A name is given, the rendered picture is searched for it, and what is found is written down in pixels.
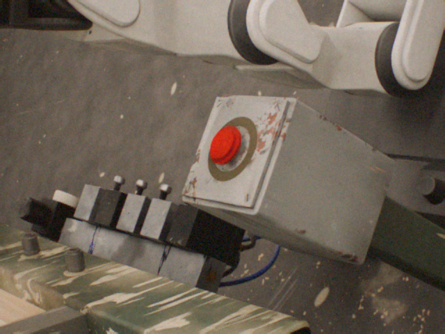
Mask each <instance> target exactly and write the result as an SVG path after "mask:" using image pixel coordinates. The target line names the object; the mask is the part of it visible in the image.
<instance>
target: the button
mask: <svg viewBox="0 0 445 334"><path fill-rule="evenodd" d="M240 148H241V133H240V131H239V130H238V128H236V127H234V126H226V127H224V128H223V129H222V130H220V131H219V132H217V133H216V135H215V136H214V138H213V140H212V142H211V159H212V161H213V162H214V163H216V164H220V166H222V165H223V164H226V163H229V162H230V161H231V160H232V159H233V158H234V157H235V156H236V154H238V152H239V150H240Z"/></svg>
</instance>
